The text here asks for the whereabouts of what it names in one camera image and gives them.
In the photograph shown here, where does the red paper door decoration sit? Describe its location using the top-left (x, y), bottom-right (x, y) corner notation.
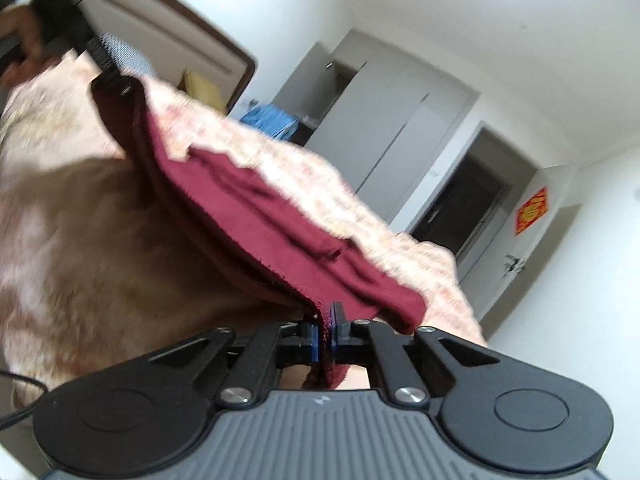
top-left (514, 186), bottom-right (549, 237)

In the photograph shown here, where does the dark red long-sleeved sweater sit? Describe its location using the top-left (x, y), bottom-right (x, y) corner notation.
top-left (91, 74), bottom-right (428, 392)

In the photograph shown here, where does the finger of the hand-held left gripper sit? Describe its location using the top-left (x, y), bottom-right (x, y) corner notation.
top-left (84, 34), bottom-right (135, 98)

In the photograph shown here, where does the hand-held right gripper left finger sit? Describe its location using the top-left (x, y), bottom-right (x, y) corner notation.
top-left (149, 322), bottom-right (321, 407)

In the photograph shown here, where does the blue cloth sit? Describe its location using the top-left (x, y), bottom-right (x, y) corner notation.
top-left (239, 104), bottom-right (300, 140)

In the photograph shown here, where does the yellow pillow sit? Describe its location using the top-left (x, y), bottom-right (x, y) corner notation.
top-left (181, 69), bottom-right (230, 113)

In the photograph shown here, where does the person's left hand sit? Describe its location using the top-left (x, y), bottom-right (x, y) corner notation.
top-left (0, 4), bottom-right (68, 89)

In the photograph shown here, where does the upholstered wooden headboard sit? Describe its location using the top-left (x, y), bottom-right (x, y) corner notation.
top-left (70, 0), bottom-right (260, 114)

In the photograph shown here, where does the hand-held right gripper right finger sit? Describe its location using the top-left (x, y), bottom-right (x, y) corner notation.
top-left (329, 303), bottom-right (502, 405)

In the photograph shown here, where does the black cable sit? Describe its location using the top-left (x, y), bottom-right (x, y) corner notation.
top-left (0, 369), bottom-right (53, 432)

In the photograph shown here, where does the white door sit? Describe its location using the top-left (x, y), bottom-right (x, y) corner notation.
top-left (475, 164), bottom-right (585, 322)

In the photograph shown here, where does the floral pink blanket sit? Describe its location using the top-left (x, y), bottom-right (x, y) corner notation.
top-left (0, 52), bottom-right (489, 412)

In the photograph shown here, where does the houndstooth pillow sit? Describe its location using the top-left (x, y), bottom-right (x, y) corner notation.
top-left (99, 32), bottom-right (154, 80)

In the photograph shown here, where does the grey built-in wardrobe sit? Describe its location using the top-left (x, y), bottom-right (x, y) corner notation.
top-left (270, 28), bottom-right (482, 233)

